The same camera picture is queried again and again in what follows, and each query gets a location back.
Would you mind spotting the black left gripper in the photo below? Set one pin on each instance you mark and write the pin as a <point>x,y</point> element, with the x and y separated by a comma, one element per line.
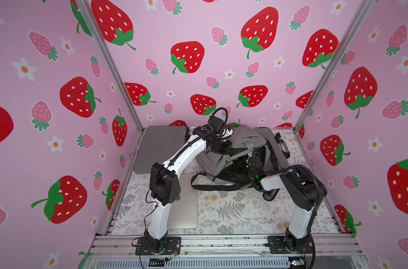
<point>227,145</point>

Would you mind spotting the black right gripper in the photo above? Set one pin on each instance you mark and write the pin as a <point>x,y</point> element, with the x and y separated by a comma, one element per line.
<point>252,163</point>

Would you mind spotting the silver laptop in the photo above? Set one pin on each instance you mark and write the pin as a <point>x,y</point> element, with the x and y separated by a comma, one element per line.
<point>184,211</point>

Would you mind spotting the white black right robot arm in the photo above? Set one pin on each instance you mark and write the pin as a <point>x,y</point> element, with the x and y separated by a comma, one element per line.
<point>305,189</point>

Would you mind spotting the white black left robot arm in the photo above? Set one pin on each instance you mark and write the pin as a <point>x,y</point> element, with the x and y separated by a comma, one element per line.
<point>164,182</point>

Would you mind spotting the dark grey laptop sleeve left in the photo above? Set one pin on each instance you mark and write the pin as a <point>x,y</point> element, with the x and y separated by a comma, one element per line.
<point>159,143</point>

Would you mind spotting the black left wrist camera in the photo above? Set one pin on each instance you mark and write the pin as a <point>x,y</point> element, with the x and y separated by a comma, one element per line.
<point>221,129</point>

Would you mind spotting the dark grey laptop sleeve with handle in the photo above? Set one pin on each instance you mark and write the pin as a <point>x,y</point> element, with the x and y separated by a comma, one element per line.
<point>276,151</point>

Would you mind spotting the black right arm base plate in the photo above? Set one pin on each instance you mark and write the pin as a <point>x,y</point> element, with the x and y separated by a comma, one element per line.
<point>290,245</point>

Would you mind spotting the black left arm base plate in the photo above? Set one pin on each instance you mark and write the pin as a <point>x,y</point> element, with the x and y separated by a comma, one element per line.
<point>165,246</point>

